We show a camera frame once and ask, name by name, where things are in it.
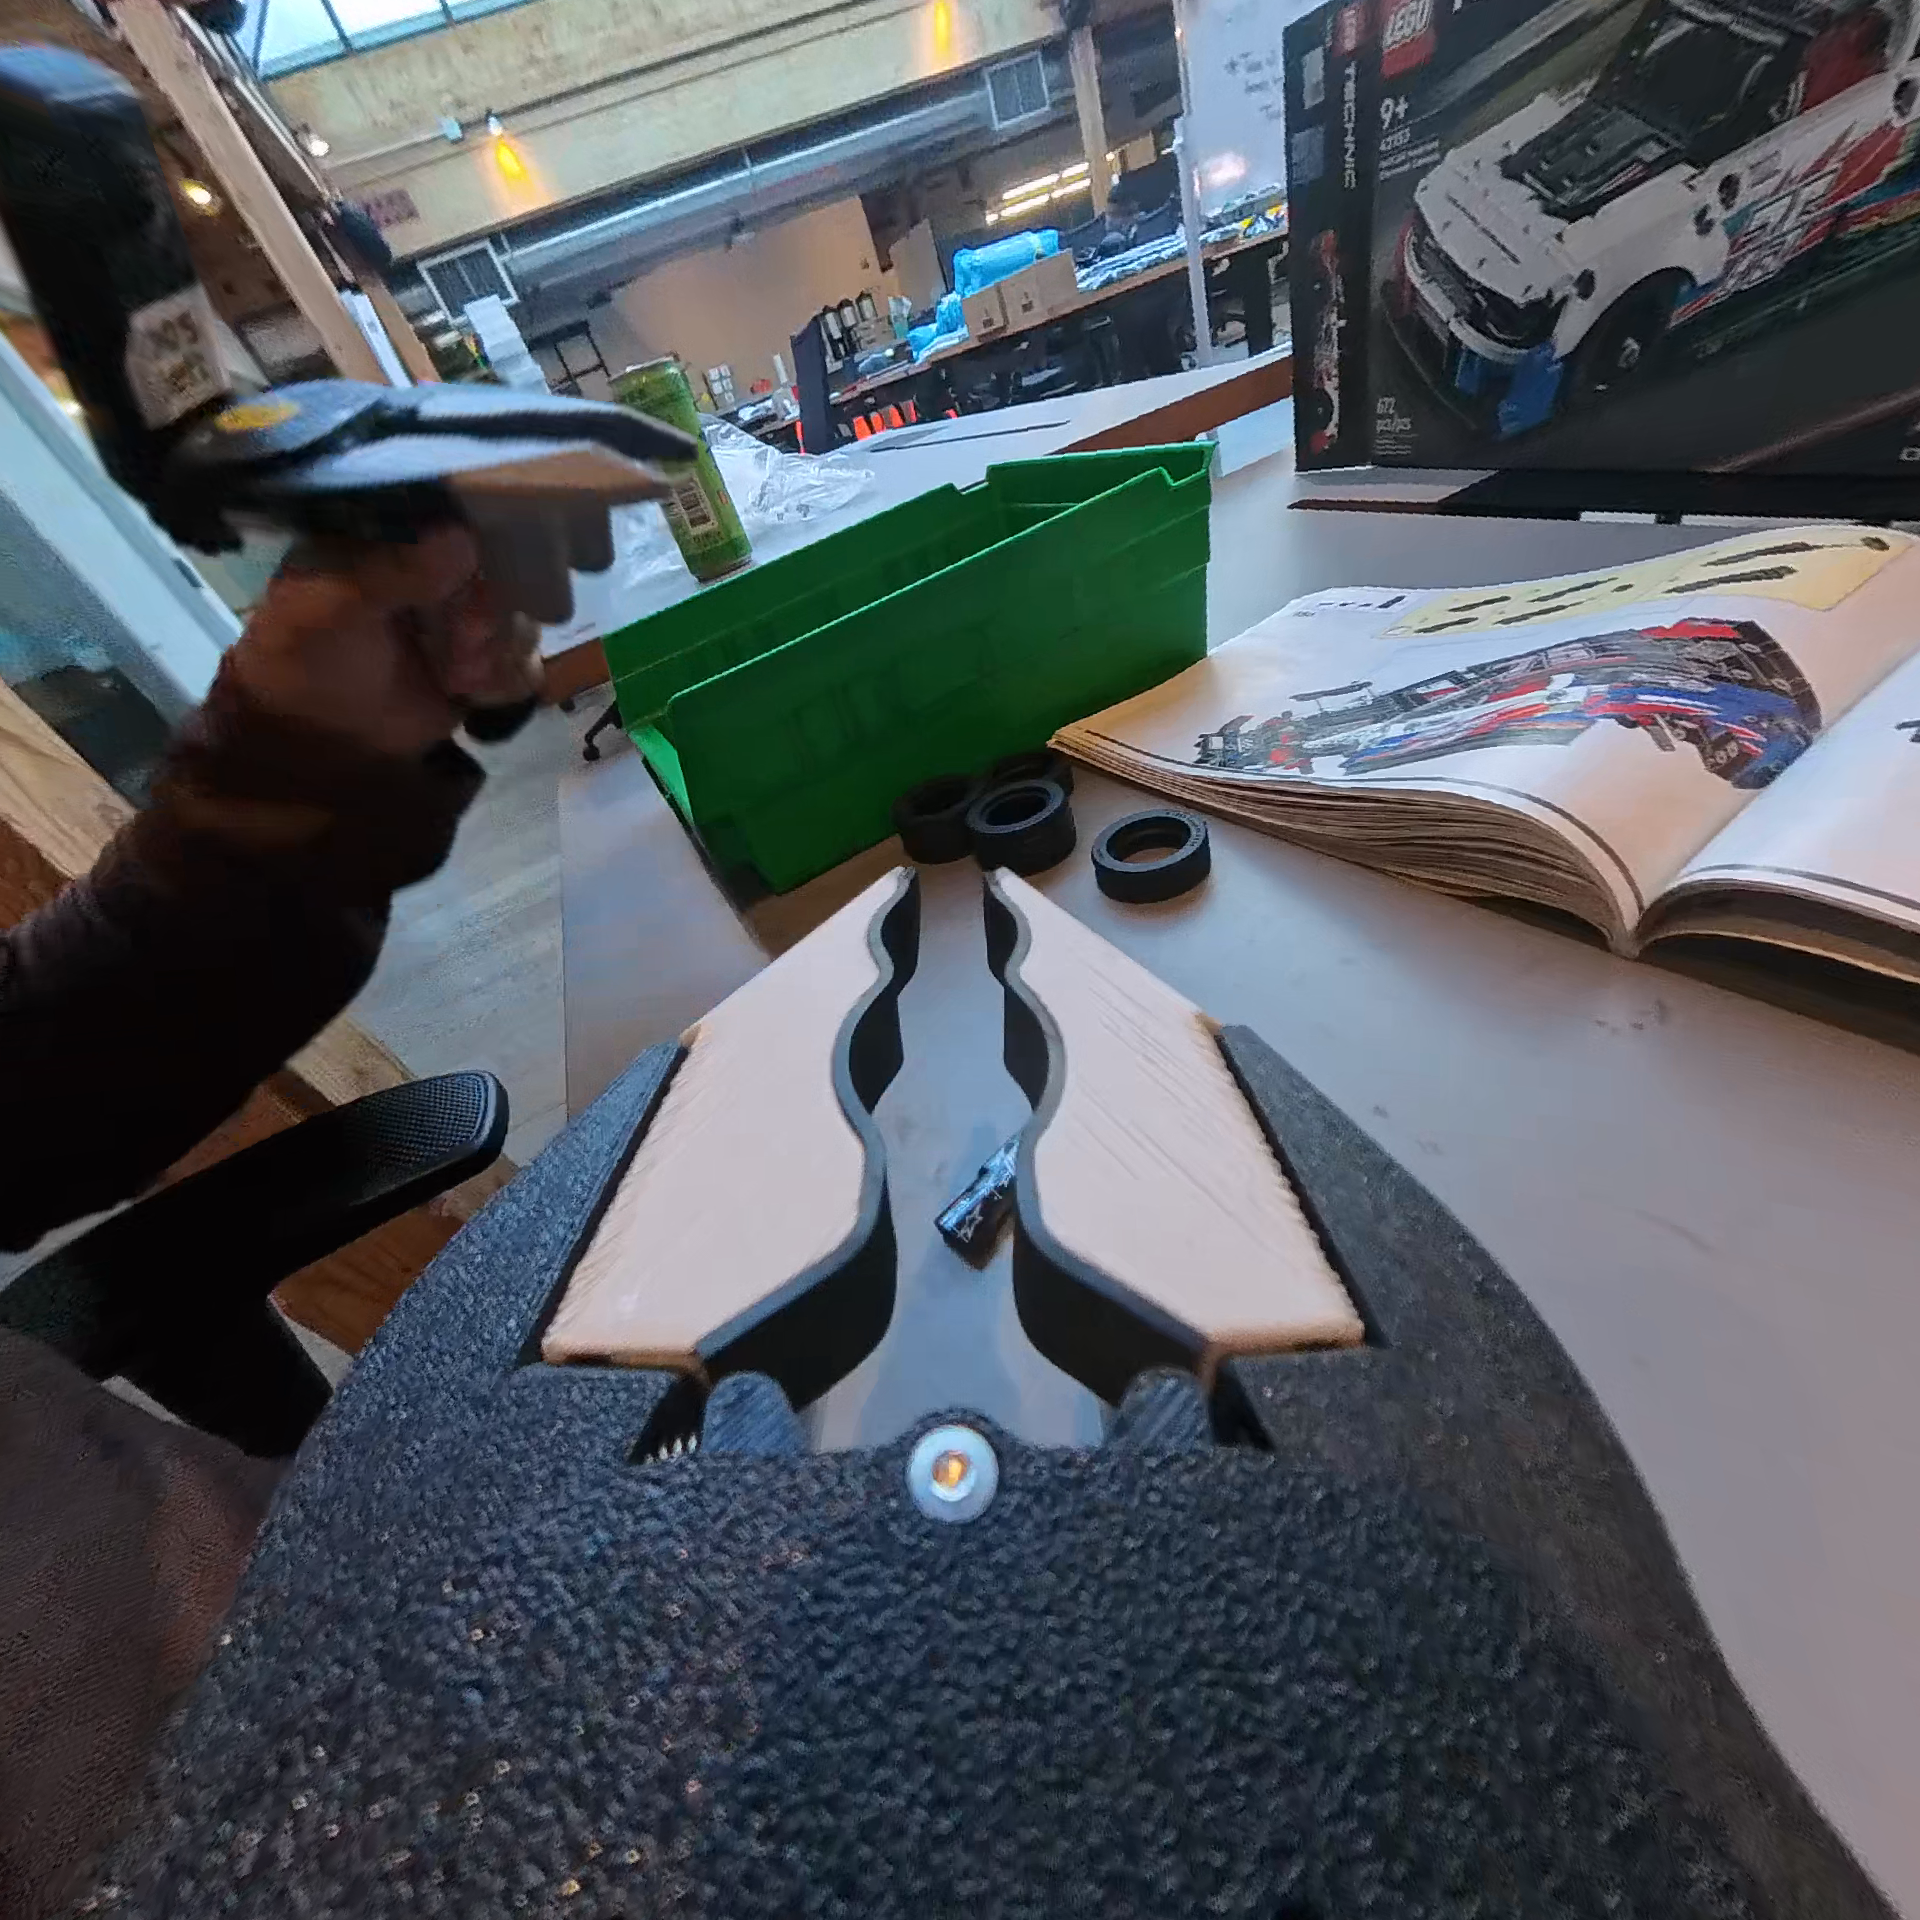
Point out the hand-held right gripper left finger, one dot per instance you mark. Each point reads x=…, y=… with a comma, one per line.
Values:
x=721, y=1200

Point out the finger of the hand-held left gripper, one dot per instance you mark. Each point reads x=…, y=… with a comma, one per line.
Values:
x=556, y=480

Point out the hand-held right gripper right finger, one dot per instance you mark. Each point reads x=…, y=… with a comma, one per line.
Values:
x=1185, y=1200

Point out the small black brick piece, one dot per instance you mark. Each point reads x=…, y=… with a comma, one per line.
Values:
x=984, y=1196

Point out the green plastic bin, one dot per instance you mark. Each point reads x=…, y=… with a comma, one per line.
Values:
x=900, y=675

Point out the person's left forearm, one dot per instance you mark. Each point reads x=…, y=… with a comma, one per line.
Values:
x=194, y=930

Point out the person's left hand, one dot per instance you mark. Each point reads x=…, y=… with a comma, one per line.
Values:
x=360, y=645

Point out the green drink can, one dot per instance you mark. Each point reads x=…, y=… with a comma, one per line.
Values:
x=690, y=464

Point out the wooden pillar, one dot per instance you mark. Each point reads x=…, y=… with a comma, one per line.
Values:
x=254, y=195

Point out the clear plastic bag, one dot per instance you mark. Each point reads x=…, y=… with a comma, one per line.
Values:
x=795, y=480

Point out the black toy tyre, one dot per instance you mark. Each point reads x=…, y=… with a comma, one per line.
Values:
x=932, y=827
x=1020, y=826
x=1150, y=858
x=1035, y=764

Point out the black chair armrest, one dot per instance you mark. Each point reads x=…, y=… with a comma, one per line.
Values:
x=299, y=1185

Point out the open instruction book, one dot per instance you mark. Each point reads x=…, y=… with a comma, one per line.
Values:
x=1499, y=750

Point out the whiteboard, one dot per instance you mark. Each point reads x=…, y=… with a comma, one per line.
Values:
x=1230, y=106

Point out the dark toy car box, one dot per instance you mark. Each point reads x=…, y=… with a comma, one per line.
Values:
x=1620, y=225

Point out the silver air duct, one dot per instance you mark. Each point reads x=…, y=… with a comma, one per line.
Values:
x=751, y=211

